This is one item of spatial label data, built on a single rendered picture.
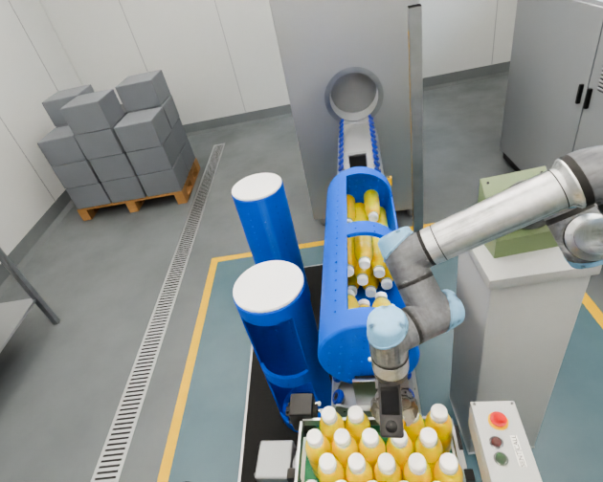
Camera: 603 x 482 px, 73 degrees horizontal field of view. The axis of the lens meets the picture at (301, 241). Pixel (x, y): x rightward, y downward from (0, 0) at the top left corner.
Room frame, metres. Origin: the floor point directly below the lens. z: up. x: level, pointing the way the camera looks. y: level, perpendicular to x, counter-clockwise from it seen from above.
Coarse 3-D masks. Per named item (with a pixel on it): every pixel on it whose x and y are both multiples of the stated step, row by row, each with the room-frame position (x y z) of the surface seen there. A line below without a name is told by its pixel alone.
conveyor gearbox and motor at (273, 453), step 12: (264, 444) 0.65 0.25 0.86; (276, 444) 0.64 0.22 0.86; (288, 444) 0.63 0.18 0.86; (264, 456) 0.61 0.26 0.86; (276, 456) 0.60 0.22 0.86; (288, 456) 0.59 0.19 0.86; (264, 468) 0.58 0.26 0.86; (276, 468) 0.57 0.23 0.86; (264, 480) 0.55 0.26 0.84; (276, 480) 0.54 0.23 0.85
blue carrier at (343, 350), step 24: (360, 168) 1.52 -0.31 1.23; (336, 192) 1.42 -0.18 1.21; (360, 192) 1.53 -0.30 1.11; (384, 192) 1.52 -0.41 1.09; (336, 216) 1.25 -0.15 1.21; (336, 240) 1.10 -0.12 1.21; (336, 264) 0.98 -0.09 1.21; (336, 288) 0.87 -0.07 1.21; (360, 288) 1.10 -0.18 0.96; (336, 312) 0.78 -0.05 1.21; (360, 312) 0.74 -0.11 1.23; (336, 336) 0.71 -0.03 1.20; (360, 336) 0.70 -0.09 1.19; (336, 360) 0.71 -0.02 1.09; (360, 360) 0.70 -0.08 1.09
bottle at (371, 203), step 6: (366, 192) 1.51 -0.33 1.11; (372, 192) 1.49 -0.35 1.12; (366, 198) 1.47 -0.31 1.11; (372, 198) 1.44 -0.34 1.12; (378, 198) 1.46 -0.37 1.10; (366, 204) 1.43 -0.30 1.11; (372, 204) 1.40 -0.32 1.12; (378, 204) 1.41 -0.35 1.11; (366, 210) 1.39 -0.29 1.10; (372, 210) 1.37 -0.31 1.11; (378, 210) 1.37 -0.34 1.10
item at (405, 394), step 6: (408, 372) 0.48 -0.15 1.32; (378, 378) 0.47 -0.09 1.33; (390, 384) 0.46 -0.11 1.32; (396, 384) 0.46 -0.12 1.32; (402, 384) 0.48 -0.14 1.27; (408, 384) 0.48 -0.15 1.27; (402, 390) 0.47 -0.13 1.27; (402, 396) 0.46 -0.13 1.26; (408, 396) 0.46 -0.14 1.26; (378, 402) 0.47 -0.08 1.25; (402, 402) 0.46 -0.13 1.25; (408, 402) 0.46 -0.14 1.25; (402, 408) 0.46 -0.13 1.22
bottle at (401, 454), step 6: (390, 438) 0.48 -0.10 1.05; (408, 438) 0.47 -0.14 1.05; (390, 444) 0.47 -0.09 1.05; (408, 444) 0.46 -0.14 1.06; (390, 450) 0.46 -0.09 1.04; (396, 450) 0.45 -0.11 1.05; (402, 450) 0.45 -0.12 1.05; (408, 450) 0.45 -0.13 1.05; (396, 456) 0.45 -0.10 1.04; (402, 456) 0.44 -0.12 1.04; (408, 456) 0.44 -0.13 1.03; (402, 462) 0.44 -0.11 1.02; (402, 468) 0.44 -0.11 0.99; (402, 474) 0.44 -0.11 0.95
